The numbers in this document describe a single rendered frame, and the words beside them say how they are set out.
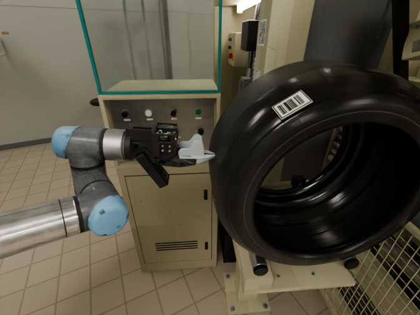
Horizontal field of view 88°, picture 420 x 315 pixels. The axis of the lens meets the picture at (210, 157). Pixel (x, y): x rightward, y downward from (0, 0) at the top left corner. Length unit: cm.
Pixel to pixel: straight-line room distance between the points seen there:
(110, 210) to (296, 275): 64
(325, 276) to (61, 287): 167
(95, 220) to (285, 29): 72
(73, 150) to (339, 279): 87
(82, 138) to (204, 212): 97
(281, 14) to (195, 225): 117
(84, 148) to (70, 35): 350
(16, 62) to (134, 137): 365
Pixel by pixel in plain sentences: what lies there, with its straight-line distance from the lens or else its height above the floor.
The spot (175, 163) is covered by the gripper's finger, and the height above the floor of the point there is 125.
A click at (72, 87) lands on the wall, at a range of 407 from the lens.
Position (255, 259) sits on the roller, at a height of 92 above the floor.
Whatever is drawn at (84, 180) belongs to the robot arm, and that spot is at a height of 122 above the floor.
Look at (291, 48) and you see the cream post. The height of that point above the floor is 147.
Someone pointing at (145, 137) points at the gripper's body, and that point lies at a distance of 51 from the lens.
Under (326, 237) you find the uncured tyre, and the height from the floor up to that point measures 93.
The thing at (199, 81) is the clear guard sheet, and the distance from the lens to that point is 104.
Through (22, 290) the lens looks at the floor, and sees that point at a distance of 214.
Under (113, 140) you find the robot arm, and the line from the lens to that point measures 52.
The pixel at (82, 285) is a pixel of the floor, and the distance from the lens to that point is 195.
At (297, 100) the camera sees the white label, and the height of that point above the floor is 140.
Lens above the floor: 150
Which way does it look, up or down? 29 degrees down
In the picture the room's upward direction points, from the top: straight up
